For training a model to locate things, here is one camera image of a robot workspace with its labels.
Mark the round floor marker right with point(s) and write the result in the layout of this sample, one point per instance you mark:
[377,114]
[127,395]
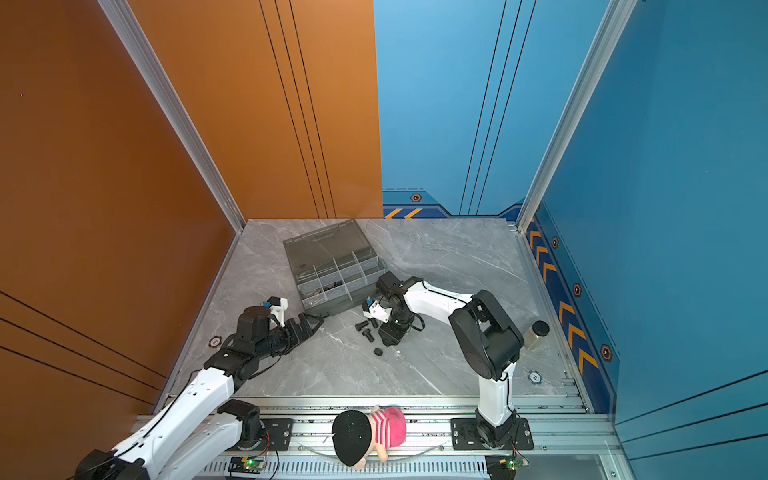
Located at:
[534,377]

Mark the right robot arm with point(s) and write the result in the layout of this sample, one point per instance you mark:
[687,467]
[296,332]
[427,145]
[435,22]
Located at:
[490,343]

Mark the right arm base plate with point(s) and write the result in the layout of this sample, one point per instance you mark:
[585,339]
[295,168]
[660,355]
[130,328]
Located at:
[477,434]

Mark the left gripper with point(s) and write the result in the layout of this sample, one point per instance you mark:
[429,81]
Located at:
[296,335]

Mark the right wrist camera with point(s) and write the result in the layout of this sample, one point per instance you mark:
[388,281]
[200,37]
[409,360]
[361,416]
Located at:
[376,310]

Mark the right aluminium corner post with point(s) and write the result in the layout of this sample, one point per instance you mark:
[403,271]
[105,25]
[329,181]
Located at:
[610,30]

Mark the right circuit board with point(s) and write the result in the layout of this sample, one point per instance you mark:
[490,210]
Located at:
[505,467]

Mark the left aluminium corner post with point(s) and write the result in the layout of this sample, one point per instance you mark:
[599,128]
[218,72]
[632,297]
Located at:
[129,31]

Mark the left circuit board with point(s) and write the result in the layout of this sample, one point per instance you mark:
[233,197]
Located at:
[246,465]

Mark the aluminium corner post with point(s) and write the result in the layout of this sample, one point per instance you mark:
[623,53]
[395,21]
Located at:
[610,30]
[129,31]

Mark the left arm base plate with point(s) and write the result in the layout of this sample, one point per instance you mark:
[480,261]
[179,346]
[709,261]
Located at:
[272,434]

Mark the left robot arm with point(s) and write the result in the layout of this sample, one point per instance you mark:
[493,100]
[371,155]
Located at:
[204,420]

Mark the grey plastic organizer box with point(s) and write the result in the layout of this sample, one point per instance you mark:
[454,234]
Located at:
[339,252]

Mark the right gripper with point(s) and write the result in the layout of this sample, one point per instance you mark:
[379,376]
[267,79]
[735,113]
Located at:
[389,335]

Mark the circuit board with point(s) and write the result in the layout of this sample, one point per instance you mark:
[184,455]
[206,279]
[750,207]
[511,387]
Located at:
[246,465]
[505,467]

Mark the aluminium rail frame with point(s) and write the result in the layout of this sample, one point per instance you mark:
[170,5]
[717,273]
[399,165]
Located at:
[411,437]

